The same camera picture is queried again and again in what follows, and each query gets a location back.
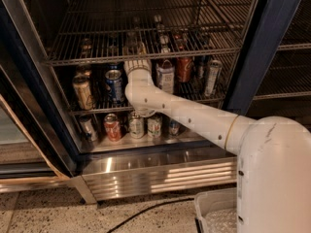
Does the clear water bottle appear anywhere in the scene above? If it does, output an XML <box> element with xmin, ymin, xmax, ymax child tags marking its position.
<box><xmin>123</xmin><ymin>17</ymin><xmax>144</xmax><ymax>55</ymax></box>

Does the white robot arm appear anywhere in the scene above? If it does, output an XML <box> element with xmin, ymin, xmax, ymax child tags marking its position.
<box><xmin>124</xmin><ymin>60</ymin><xmax>311</xmax><ymax>233</ymax></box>

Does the white label juice bottle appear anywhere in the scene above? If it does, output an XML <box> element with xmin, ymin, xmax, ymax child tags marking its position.
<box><xmin>155</xmin><ymin>57</ymin><xmax>175</xmax><ymax>94</ymax></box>

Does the red can bottom shelf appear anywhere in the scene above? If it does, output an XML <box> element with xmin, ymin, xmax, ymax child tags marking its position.
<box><xmin>104</xmin><ymin>114</ymin><xmax>121</xmax><ymax>142</ymax></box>

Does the stainless steel fridge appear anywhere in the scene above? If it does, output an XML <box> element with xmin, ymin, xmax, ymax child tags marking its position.
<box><xmin>1</xmin><ymin>0</ymin><xmax>301</xmax><ymax>202</ymax></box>

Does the open fridge door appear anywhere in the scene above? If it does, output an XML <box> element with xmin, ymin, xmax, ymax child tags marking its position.
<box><xmin>0</xmin><ymin>64</ymin><xmax>76</xmax><ymax>192</ymax></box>

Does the blue Pepsi can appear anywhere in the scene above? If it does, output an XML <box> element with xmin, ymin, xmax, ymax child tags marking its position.
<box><xmin>105</xmin><ymin>70</ymin><xmax>125</xmax><ymax>104</ymax></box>

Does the red Coca-Cola can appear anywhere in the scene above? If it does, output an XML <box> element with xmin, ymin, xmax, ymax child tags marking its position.
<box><xmin>176</xmin><ymin>56</ymin><xmax>193</xmax><ymax>83</ymax></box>

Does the green white can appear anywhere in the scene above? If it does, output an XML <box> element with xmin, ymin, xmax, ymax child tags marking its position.
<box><xmin>147</xmin><ymin>114</ymin><xmax>162</xmax><ymax>138</ymax></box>
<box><xmin>128</xmin><ymin>111</ymin><xmax>145</xmax><ymax>139</ymax></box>

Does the gold beverage can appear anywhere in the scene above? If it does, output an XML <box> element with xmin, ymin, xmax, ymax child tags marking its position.
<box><xmin>73</xmin><ymin>75</ymin><xmax>95</xmax><ymax>111</ymax></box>

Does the dark can behind red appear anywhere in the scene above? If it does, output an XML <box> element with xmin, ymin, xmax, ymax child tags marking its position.
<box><xmin>194</xmin><ymin>55</ymin><xmax>208</xmax><ymax>80</ymax></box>

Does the blue silver can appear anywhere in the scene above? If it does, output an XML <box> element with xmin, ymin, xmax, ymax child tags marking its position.
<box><xmin>168</xmin><ymin>119</ymin><xmax>181</xmax><ymax>136</ymax></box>

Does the silver can bottom left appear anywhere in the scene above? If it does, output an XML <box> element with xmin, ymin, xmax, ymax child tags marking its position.
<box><xmin>79</xmin><ymin>116</ymin><xmax>98</xmax><ymax>142</ymax></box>

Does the tall silver can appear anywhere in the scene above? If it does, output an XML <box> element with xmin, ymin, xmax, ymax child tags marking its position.
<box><xmin>204</xmin><ymin>59</ymin><xmax>223</xmax><ymax>97</ymax></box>

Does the clear plastic bin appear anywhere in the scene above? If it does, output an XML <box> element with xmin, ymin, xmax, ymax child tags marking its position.
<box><xmin>194</xmin><ymin>188</ymin><xmax>237</xmax><ymax>233</ymax></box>

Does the middle wire shelf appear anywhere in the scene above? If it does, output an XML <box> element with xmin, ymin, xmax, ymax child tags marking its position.
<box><xmin>54</xmin><ymin>54</ymin><xmax>235</xmax><ymax>116</ymax></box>

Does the upper wire shelf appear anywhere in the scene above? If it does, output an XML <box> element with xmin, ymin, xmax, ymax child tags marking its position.
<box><xmin>47</xmin><ymin>0</ymin><xmax>255</xmax><ymax>66</ymax></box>

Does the black cable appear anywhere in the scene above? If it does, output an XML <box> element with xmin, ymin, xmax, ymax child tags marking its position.
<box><xmin>106</xmin><ymin>196</ymin><xmax>195</xmax><ymax>233</ymax></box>

